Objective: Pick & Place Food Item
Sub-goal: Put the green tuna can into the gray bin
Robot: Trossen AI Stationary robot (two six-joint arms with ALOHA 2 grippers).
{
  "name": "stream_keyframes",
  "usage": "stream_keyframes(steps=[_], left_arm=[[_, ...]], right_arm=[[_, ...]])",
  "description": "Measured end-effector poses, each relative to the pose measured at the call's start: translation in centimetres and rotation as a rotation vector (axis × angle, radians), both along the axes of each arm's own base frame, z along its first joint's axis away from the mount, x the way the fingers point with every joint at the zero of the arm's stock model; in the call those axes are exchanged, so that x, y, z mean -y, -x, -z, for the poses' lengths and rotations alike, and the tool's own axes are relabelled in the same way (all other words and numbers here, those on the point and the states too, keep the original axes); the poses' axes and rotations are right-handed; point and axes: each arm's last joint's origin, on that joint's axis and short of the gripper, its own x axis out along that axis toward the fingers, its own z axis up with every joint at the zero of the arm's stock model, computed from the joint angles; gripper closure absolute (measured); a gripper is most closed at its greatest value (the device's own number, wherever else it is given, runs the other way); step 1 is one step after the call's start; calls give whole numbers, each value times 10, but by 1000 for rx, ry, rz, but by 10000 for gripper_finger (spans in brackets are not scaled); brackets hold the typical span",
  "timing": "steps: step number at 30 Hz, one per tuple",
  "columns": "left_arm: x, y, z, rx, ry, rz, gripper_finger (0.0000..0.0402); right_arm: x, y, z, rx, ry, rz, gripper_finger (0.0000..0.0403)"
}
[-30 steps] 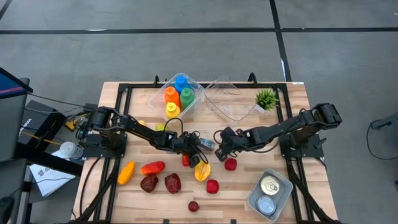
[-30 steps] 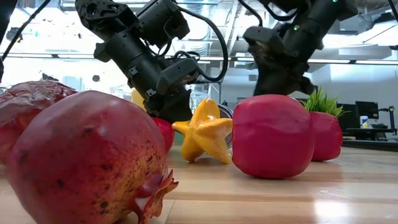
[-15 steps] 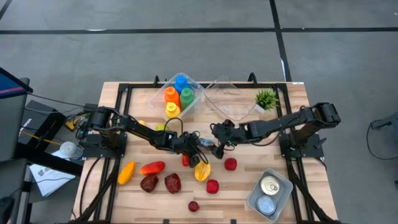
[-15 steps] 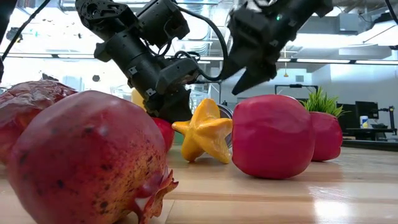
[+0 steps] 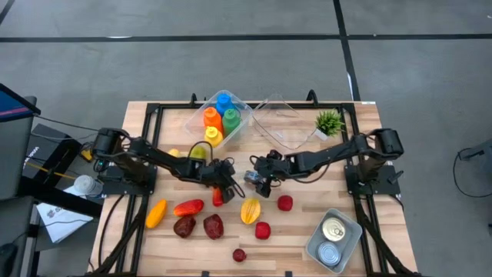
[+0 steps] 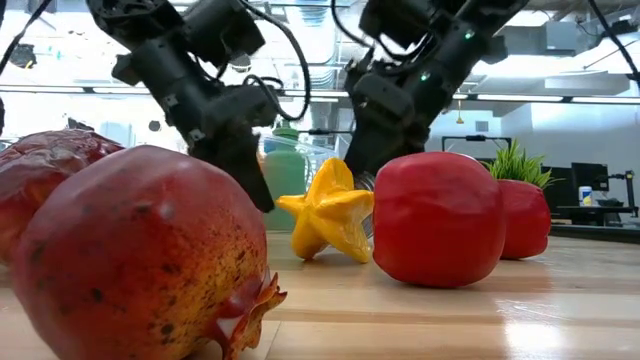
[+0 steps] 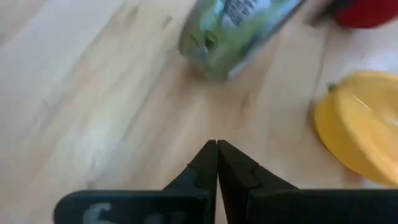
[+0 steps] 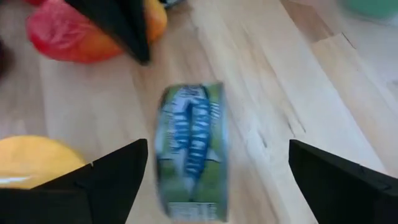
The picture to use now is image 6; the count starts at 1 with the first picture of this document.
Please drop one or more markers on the long linear ceiling lamp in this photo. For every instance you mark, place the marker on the long linear ceiling lamp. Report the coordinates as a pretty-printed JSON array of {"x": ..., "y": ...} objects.
[{"x": 520, "y": 98}]

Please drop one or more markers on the black desk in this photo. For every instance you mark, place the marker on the black desk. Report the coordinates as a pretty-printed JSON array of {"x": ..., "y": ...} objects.
[{"x": 575, "y": 210}]

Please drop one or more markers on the black computer monitor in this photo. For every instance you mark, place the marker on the black computer monitor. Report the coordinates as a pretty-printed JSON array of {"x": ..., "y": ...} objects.
[{"x": 590, "y": 175}]

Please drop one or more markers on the yellow toy starfruit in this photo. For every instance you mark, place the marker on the yellow toy starfruit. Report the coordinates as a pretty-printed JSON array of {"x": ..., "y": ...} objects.
[{"x": 330, "y": 215}]

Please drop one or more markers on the black background rig frame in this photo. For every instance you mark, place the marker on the black background rig frame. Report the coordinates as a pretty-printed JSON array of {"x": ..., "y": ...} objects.
[{"x": 475, "y": 138}]

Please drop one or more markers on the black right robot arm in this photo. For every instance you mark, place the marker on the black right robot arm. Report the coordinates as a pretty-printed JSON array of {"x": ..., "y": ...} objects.
[{"x": 480, "y": 35}]

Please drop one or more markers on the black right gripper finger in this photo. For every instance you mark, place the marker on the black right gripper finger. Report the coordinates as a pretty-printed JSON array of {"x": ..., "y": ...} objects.
[{"x": 382, "y": 150}]

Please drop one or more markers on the black aluminium table frame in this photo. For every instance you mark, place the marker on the black aluminium table frame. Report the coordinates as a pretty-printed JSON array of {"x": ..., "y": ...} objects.
[{"x": 600, "y": 234}]

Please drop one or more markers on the ribbed silver air duct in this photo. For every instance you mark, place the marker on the ribbed silver air duct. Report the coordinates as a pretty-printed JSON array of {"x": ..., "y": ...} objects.
[{"x": 325, "y": 65}]

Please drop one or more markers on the red toy apple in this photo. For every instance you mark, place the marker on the red toy apple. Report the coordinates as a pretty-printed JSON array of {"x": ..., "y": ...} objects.
[
  {"x": 440, "y": 220},
  {"x": 525, "y": 220}
]

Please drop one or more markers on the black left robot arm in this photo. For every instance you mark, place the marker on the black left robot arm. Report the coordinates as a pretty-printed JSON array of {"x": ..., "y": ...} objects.
[{"x": 140, "y": 15}]

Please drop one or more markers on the white wipes canister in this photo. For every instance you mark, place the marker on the white wipes canister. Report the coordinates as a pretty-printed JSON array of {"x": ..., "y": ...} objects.
[{"x": 585, "y": 197}]

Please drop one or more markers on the green plastic bottle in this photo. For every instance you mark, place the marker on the green plastic bottle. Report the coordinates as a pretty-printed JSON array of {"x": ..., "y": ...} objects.
[{"x": 287, "y": 175}]

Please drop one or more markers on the black round ceiling device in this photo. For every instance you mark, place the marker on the black round ceiling device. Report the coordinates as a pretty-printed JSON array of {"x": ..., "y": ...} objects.
[
  {"x": 154, "y": 125},
  {"x": 22, "y": 55}
]

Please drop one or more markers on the small green potted plant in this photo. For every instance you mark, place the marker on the small green potted plant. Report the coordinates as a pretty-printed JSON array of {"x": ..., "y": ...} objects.
[{"x": 515, "y": 167}]

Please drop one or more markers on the dark red toy fruit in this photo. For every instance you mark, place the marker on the dark red toy fruit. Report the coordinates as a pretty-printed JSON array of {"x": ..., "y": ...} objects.
[{"x": 45, "y": 170}]

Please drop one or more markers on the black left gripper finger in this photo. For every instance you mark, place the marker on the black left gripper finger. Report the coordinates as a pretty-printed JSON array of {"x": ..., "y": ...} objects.
[{"x": 235, "y": 160}]

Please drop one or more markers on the deep clear plastic bin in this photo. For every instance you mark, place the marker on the deep clear plastic bin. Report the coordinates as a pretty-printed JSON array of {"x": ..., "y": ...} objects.
[{"x": 322, "y": 157}]

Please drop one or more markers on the toy pomegranate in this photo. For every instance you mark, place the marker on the toy pomegranate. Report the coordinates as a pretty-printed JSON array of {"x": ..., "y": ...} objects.
[{"x": 140, "y": 250}]

